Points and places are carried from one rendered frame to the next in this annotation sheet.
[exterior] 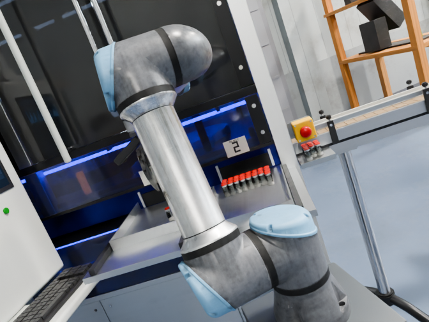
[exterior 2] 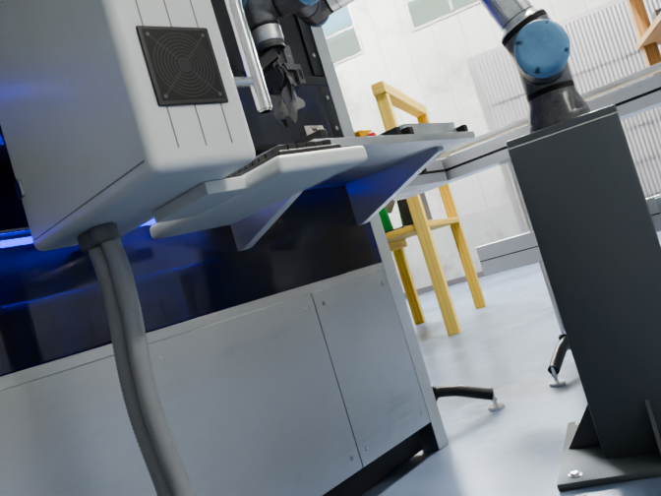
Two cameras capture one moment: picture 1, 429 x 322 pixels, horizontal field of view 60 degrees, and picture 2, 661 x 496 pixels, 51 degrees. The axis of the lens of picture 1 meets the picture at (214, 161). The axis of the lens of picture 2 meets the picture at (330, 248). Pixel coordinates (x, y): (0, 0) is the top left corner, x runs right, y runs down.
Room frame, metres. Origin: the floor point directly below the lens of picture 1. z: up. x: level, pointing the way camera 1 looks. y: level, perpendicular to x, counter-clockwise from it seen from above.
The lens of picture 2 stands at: (0.34, 1.70, 0.60)
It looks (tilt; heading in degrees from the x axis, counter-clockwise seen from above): 2 degrees up; 300
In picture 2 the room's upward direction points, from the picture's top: 17 degrees counter-clockwise
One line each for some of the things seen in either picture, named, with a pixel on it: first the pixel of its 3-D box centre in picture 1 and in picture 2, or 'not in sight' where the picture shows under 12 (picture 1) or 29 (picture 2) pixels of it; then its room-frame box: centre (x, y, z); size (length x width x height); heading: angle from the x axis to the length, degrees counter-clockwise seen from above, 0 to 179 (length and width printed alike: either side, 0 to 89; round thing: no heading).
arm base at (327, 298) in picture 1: (305, 291); (555, 108); (0.65, -0.08, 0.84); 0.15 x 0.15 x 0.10
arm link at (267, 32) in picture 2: (136, 123); (268, 38); (1.22, 0.19, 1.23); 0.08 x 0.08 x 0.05
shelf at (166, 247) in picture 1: (202, 214); (334, 169); (1.20, 0.10, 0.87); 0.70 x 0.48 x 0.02; 81
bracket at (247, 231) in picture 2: not in sight; (281, 206); (1.23, 0.35, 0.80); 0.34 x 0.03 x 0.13; 171
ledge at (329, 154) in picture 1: (315, 156); not in sight; (1.35, -0.37, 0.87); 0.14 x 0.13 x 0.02; 171
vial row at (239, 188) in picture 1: (247, 183); not in sight; (1.23, -0.08, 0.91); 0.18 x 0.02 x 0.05; 80
